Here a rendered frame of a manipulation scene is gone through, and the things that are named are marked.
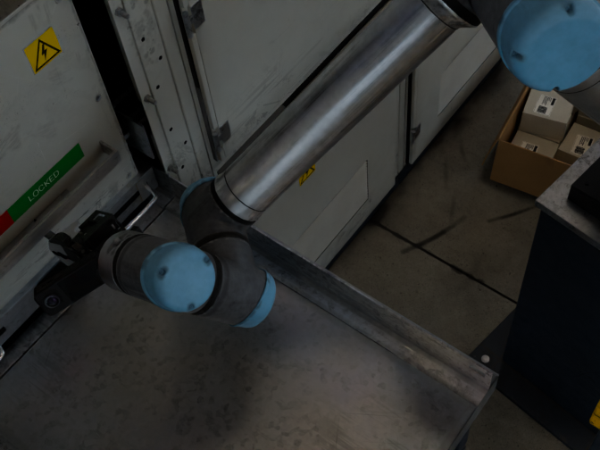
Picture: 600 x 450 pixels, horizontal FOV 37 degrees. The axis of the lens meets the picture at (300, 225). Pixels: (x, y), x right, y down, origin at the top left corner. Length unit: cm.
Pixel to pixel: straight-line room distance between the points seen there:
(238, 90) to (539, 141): 129
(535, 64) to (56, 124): 75
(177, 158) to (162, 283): 52
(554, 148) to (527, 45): 173
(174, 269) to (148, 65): 42
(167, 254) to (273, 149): 22
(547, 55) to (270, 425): 75
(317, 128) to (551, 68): 34
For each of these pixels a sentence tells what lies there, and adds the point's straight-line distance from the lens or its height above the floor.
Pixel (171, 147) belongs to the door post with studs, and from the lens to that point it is 163.
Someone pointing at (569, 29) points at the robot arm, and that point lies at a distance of 104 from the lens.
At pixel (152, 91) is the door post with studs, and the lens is 152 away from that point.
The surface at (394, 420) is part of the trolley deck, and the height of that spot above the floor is 85.
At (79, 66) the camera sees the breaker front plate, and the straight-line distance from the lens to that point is 144.
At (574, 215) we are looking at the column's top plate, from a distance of 180.
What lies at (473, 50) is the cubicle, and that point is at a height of 27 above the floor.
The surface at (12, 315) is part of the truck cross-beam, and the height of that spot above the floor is 91.
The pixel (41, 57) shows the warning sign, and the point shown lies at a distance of 137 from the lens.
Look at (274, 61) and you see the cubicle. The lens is 175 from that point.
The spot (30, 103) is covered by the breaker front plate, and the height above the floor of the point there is 124.
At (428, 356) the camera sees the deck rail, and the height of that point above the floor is 85.
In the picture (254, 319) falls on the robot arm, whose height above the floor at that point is 107.
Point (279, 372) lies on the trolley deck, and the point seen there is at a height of 85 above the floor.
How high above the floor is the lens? 222
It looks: 56 degrees down
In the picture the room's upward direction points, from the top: 8 degrees counter-clockwise
